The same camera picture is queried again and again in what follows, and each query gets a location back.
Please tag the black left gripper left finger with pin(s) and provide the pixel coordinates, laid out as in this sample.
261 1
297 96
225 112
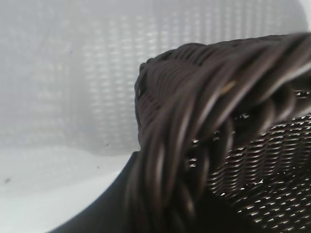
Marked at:
107 204

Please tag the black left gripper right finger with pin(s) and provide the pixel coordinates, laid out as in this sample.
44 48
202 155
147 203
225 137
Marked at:
211 216

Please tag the dark brown woven wicker basket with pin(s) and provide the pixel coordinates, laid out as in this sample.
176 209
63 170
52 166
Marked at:
194 97

